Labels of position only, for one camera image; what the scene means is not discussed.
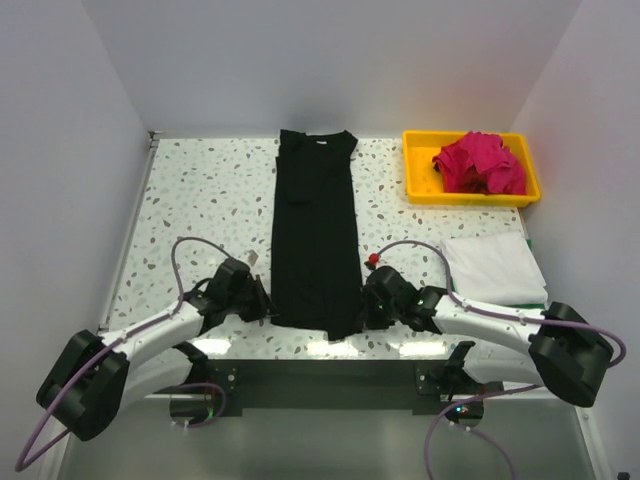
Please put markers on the pink t shirt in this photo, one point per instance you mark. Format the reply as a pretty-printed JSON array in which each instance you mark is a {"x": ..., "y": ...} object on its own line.
[{"x": 480, "y": 163}]

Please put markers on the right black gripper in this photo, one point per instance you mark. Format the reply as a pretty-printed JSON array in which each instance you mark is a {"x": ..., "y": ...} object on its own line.
[{"x": 370, "y": 322}]

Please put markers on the yellow plastic bin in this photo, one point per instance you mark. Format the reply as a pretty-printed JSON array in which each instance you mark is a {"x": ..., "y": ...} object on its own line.
[{"x": 424, "y": 185}]

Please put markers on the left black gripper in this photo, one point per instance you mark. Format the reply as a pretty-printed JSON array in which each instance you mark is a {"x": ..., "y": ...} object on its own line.
[{"x": 263, "y": 306}]

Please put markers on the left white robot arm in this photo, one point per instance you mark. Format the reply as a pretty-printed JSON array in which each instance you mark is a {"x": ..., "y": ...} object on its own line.
[{"x": 97, "y": 376}]

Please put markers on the folded green t shirt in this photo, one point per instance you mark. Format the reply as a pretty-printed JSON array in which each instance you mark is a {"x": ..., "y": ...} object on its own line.
[{"x": 528, "y": 285}]

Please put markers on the black t shirt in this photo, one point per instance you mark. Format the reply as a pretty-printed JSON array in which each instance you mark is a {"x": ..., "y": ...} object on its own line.
[{"x": 315, "y": 268}]

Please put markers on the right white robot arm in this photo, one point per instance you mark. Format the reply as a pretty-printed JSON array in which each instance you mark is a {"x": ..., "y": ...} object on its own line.
[{"x": 555, "y": 347}]

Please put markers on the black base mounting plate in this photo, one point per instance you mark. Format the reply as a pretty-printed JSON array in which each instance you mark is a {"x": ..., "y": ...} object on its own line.
[{"x": 420, "y": 386}]

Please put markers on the folded white t shirt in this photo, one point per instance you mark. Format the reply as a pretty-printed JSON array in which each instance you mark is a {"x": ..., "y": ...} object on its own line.
[{"x": 480, "y": 266}]

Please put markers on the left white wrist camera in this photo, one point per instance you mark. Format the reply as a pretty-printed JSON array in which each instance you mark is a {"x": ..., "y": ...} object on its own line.
[{"x": 251, "y": 257}]

